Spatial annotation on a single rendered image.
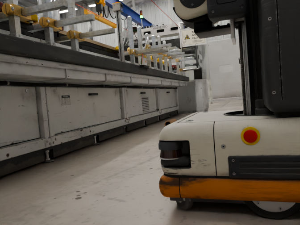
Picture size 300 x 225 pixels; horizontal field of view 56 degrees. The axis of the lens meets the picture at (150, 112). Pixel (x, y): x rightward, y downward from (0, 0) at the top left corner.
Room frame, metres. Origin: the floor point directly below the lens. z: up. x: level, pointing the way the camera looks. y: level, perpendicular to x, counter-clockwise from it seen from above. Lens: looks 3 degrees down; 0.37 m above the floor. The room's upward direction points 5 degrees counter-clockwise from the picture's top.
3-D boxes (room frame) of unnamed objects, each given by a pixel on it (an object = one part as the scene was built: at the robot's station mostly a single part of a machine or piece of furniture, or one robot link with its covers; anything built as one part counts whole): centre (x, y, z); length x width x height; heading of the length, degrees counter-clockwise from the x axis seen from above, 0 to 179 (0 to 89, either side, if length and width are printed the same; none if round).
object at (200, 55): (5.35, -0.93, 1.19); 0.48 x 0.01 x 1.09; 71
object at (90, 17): (1.63, 0.47, 0.83); 0.43 x 0.03 x 0.04; 71
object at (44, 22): (1.63, 0.52, 0.83); 0.14 x 0.06 x 0.05; 161
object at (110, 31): (1.86, 0.39, 0.81); 0.43 x 0.03 x 0.04; 71
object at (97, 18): (7.98, 1.13, 2.65); 1.71 x 0.09 x 0.32; 161
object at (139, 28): (3.02, 0.05, 0.89); 0.04 x 0.04 x 0.48; 71
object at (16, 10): (1.39, 0.60, 0.83); 0.14 x 0.06 x 0.05; 161
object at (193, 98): (5.93, -0.37, 0.95); 1.65 x 0.70 x 1.90; 71
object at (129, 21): (2.79, 0.13, 0.93); 0.04 x 0.04 x 0.48; 71
